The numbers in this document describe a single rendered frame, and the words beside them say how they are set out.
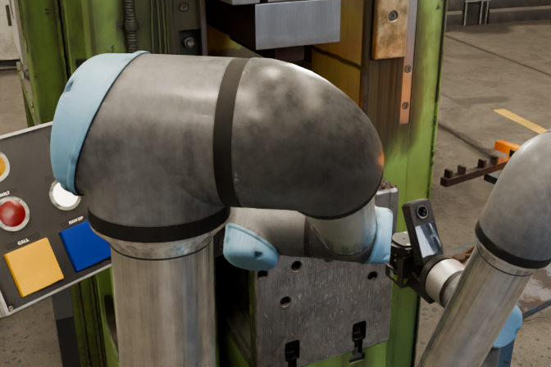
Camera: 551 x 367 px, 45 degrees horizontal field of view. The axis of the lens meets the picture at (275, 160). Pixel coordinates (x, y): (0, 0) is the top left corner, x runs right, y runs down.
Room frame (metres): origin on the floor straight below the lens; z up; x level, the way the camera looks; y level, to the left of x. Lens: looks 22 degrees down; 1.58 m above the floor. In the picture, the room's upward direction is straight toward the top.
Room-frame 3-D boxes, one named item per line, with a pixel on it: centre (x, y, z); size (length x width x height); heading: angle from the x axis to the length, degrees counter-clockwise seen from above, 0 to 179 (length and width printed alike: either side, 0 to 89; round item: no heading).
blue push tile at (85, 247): (1.02, 0.33, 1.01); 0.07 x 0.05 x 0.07; 139
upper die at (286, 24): (1.60, 0.03, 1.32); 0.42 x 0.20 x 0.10; 24
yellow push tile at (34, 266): (0.94, 0.40, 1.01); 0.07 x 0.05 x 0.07; 139
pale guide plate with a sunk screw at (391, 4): (1.65, -0.29, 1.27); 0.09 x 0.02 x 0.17; 114
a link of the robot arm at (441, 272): (0.93, -0.29, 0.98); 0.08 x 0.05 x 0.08; 114
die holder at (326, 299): (1.63, -0.01, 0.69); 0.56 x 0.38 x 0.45; 24
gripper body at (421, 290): (1.01, -0.25, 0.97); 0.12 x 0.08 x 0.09; 24
